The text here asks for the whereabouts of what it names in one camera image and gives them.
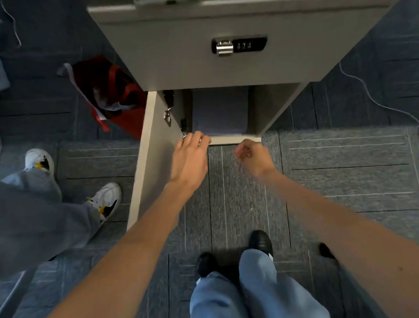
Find grey locker cabinet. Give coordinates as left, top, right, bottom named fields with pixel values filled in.
left=86, top=0, right=419, bottom=157

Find light blue jeans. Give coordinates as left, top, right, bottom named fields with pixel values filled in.
left=183, top=242, right=332, bottom=318

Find folded grey cloth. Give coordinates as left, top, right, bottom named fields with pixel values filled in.
left=188, top=86, right=254, bottom=139

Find person's right hand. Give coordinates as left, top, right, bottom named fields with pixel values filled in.
left=233, top=136, right=281, bottom=181

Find person's left forearm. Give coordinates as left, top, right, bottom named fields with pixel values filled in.
left=6, top=178, right=209, bottom=318

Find white cable with loop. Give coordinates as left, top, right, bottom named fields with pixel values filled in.
left=338, top=54, right=419, bottom=164

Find thin white cable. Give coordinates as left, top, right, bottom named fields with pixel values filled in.
left=0, top=0, right=23, bottom=50

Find person's right forearm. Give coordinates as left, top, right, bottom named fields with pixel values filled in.
left=263, top=155, right=419, bottom=318

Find person's left hand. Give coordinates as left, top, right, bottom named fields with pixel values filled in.
left=166, top=129, right=216, bottom=195

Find grey open cabinet door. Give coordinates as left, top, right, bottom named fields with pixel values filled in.
left=114, top=88, right=198, bottom=231

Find person's black shoe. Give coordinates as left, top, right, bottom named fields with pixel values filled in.
left=195, top=251, right=221, bottom=279
left=247, top=229, right=274, bottom=261

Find person's black left shoe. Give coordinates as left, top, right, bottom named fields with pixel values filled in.
left=195, top=251, right=221, bottom=279

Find red bag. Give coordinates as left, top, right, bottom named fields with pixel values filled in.
left=56, top=52, right=150, bottom=145

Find person's black right shoe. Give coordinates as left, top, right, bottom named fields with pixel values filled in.
left=247, top=229, right=274, bottom=261

